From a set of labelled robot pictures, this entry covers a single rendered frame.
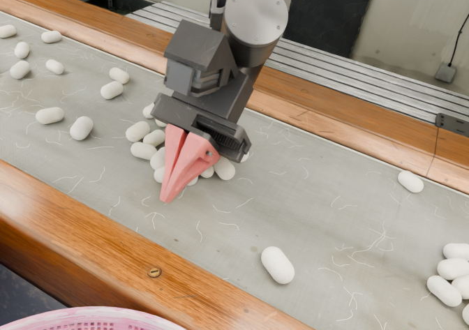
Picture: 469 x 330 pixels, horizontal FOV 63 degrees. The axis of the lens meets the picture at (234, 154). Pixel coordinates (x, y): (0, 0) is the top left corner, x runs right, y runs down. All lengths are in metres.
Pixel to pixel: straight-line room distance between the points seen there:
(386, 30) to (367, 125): 1.91
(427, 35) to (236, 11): 2.17
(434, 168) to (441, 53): 1.95
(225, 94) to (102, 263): 0.19
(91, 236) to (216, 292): 0.12
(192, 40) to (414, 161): 0.37
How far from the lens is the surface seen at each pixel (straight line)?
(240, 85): 0.39
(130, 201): 0.43
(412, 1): 2.45
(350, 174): 0.53
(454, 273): 0.46
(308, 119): 0.59
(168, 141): 0.40
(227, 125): 0.38
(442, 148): 0.62
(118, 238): 0.37
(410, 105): 0.94
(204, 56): 0.33
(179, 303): 0.33
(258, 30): 0.35
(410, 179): 0.54
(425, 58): 2.52
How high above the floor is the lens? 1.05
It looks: 38 degrees down
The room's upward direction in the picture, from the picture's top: 11 degrees clockwise
